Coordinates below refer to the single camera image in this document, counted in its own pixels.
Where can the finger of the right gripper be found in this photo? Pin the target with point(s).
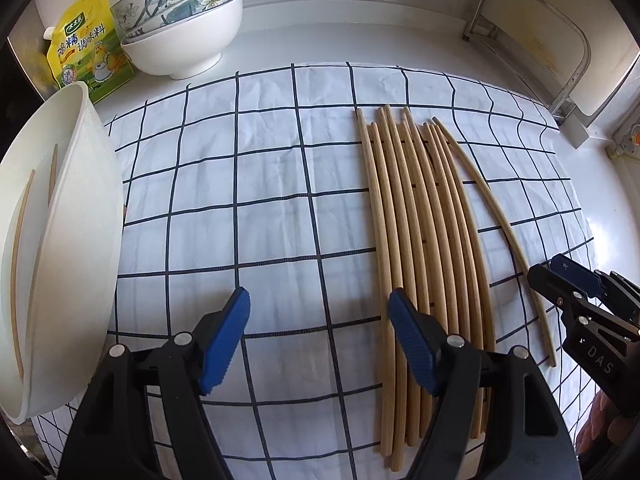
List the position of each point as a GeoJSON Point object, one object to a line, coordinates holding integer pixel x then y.
{"type": "Point", "coordinates": [561, 293]}
{"type": "Point", "coordinates": [585, 280]}

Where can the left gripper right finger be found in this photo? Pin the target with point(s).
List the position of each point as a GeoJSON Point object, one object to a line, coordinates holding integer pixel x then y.
{"type": "Point", "coordinates": [448, 367]}

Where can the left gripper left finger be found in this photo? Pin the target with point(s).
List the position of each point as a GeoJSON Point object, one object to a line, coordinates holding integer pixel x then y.
{"type": "Point", "coordinates": [187, 367]}

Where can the person's right hand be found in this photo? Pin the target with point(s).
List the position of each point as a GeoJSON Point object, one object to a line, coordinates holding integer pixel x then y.
{"type": "Point", "coordinates": [604, 420]}

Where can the large white plate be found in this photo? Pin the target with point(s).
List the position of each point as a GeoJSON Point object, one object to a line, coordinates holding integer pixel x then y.
{"type": "Point", "coordinates": [73, 234]}

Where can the white checkered cloth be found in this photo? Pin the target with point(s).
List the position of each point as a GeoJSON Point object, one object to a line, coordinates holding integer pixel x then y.
{"type": "Point", "coordinates": [257, 180]}

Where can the white ceramic bowl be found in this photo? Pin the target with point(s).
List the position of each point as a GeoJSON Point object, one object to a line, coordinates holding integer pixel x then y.
{"type": "Point", "coordinates": [187, 47]}

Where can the yellow seasoning pouch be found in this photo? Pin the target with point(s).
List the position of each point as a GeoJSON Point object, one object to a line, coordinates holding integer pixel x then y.
{"type": "Point", "coordinates": [84, 46]}

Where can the wall power socket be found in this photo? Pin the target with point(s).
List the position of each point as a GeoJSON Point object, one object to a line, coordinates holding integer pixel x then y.
{"type": "Point", "coordinates": [628, 145]}

